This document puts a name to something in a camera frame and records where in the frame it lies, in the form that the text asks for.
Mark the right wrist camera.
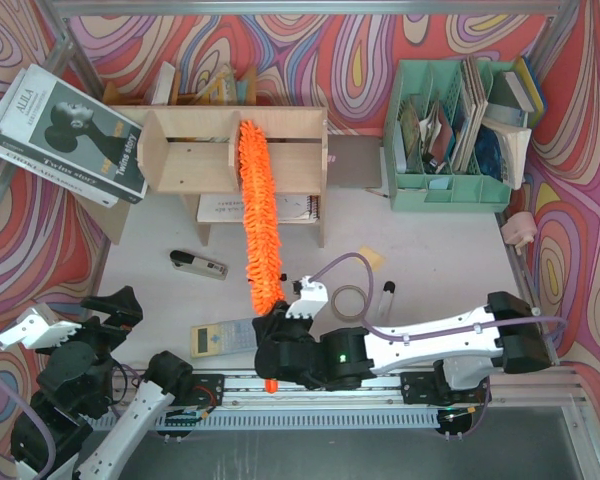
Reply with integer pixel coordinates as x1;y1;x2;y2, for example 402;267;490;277
285;276;329;320

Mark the white black stapler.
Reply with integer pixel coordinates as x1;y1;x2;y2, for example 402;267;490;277
169;250;228;281

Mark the blue yellow book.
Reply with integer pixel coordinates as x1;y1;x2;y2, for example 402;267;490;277
489;56;547;129

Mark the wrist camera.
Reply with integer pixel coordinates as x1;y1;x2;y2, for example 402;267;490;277
0;303;82;350
285;276;329;320

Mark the yellow blue calculator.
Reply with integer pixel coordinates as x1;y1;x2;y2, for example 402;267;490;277
190;318;257;358

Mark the orange chenille duster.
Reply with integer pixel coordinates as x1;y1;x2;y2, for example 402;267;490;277
238;120;285;344

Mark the wooden bookshelf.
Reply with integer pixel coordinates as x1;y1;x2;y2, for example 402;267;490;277
114;105;328;247

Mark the yellow sticky note pad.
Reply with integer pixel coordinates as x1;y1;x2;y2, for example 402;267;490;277
358;246;386;272

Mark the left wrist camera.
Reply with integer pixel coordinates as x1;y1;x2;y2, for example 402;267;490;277
0;303;82;350

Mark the Twins story magazine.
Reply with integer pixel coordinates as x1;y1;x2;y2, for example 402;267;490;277
0;65;147;208

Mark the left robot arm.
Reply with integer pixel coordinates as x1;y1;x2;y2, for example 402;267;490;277
7;286;192;479

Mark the open book in organizer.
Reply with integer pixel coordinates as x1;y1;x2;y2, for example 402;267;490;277
482;117;532;190

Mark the green plastic file organizer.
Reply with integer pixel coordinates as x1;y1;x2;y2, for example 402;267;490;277
383;57;511;213

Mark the spiral notebook under shelf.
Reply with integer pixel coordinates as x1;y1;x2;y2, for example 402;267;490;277
196;194;319;224

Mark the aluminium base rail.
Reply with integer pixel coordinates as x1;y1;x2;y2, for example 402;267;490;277
44;369;589;414

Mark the pink piggy figure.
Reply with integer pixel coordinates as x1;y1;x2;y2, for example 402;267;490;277
501;211;537;255

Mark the clear tape roll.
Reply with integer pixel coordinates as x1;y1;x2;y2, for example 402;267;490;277
330;285;368;322

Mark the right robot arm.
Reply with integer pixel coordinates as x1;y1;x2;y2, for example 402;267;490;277
252;291;552;392

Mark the pencil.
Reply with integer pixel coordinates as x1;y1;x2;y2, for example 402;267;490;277
364;188;389;198

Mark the grey laptop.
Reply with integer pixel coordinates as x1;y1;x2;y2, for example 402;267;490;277
327;135;382;189

